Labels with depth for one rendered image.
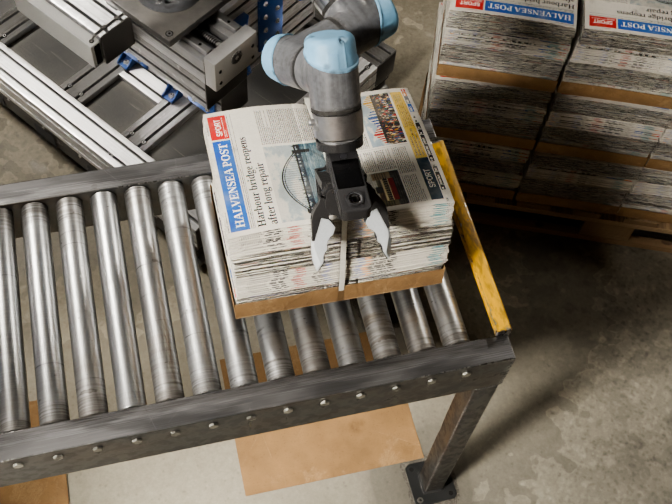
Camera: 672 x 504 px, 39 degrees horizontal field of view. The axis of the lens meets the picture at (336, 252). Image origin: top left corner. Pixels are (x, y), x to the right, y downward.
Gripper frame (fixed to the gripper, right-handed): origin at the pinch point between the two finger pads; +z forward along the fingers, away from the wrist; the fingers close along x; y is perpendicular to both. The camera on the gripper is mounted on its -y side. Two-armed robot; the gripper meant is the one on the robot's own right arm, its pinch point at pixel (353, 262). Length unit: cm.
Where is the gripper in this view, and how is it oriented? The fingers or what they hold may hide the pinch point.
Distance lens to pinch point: 147.9
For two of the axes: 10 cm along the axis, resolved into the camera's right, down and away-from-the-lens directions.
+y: -2.0, -4.1, 8.9
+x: -9.8, 1.7, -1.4
